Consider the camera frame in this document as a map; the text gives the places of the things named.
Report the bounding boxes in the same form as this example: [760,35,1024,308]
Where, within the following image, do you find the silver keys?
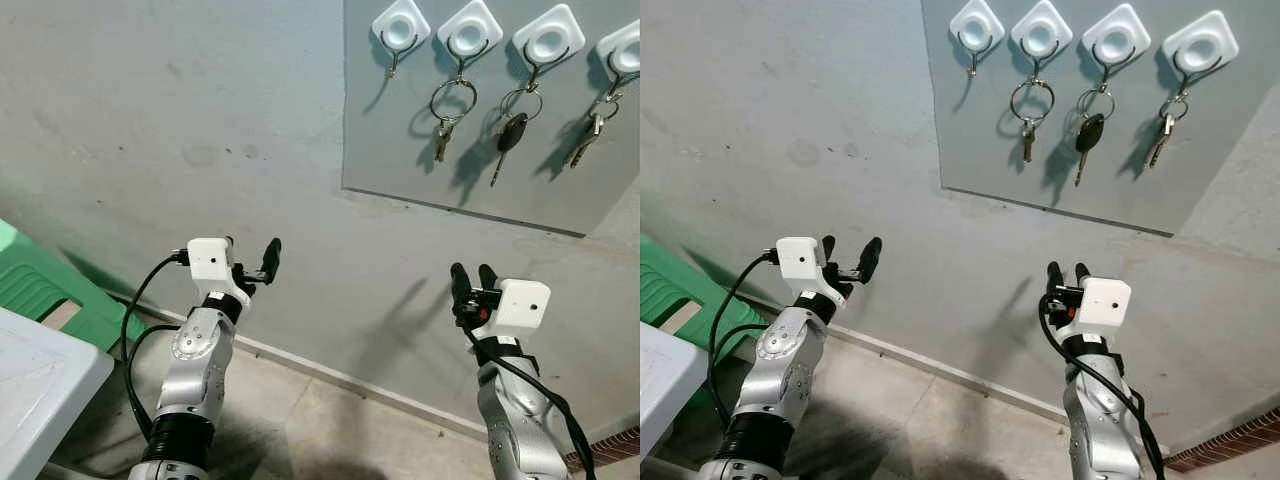
[430,76,479,164]
[1145,92,1191,170]
[1008,76,1056,165]
[567,92,623,170]

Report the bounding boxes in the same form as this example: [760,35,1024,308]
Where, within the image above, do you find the green plastic chair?
[0,218,147,353]
[640,234,736,411]

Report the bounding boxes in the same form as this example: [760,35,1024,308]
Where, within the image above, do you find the red brick edging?
[1164,407,1280,474]
[565,427,641,473]

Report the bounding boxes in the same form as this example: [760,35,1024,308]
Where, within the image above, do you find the white plastic table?
[0,307,115,480]
[640,321,710,462]

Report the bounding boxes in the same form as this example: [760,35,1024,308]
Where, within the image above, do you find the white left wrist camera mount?
[186,238,251,306]
[776,237,839,301]

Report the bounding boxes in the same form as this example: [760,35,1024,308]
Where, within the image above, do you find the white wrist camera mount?
[487,279,553,339]
[776,237,839,301]
[186,238,251,306]
[1066,277,1132,336]

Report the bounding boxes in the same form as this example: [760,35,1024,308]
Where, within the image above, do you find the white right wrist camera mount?
[487,279,553,339]
[1066,277,1132,336]

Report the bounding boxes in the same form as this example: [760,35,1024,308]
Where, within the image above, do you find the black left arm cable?
[707,248,781,433]
[121,250,191,441]

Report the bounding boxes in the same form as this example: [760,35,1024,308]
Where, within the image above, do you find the black car key on ring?
[489,85,545,189]
[1073,88,1117,189]

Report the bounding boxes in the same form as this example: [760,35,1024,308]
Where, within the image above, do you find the grey wall board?
[920,0,1280,238]
[342,0,641,239]

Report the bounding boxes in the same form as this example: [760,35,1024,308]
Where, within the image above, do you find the silver keys on small ring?
[1145,92,1191,170]
[567,92,623,170]

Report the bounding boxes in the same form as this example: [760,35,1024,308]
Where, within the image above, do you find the white square wall hook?
[948,0,1007,78]
[437,0,504,77]
[1010,0,1074,75]
[1081,3,1153,87]
[1162,10,1240,97]
[372,0,432,79]
[596,20,641,97]
[512,5,587,89]

